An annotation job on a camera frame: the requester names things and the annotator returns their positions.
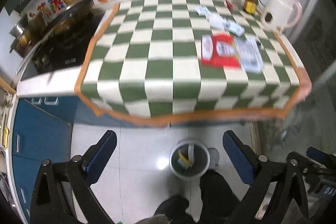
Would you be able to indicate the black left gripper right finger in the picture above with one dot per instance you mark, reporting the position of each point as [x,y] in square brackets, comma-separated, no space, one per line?
[258,172]

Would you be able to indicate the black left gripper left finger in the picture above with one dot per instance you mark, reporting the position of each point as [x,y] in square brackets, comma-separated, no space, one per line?
[57,184]

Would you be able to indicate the clear white plastic sachet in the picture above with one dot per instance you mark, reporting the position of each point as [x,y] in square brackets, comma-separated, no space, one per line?
[234,28]

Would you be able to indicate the white foam wrap packet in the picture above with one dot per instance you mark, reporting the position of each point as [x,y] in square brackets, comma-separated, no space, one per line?
[216,21]

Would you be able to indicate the silver medicine sachet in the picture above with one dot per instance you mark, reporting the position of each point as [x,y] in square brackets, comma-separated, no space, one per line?
[202,10]

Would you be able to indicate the white round trash bin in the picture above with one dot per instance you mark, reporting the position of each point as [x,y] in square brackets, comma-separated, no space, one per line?
[189,159]

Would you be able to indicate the blue kitchen cabinet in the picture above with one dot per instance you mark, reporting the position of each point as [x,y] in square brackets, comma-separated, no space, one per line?
[43,130]

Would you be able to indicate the person's black trouser legs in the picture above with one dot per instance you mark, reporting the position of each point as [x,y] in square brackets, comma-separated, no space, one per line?
[218,202]

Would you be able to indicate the left grey slipper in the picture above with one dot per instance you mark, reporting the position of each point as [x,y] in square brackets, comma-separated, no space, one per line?
[214,158]

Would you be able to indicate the red flat package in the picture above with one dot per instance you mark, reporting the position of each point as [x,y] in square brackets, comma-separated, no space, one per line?
[219,51]

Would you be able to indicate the green white checkered tablecloth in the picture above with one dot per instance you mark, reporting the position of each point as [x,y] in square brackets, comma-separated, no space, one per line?
[143,65]

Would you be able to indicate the white electric kettle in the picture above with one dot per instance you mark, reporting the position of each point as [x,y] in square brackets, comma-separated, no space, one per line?
[279,15]

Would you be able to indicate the black gas stove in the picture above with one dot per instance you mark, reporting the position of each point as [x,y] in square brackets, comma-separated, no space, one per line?
[65,50]

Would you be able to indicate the steel pot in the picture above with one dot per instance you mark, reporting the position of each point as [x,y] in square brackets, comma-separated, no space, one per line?
[25,37]

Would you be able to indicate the small red sauce packet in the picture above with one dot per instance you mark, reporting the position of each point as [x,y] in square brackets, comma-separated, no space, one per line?
[229,5]

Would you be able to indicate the black wok pan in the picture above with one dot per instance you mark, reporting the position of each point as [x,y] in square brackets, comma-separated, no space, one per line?
[63,22]

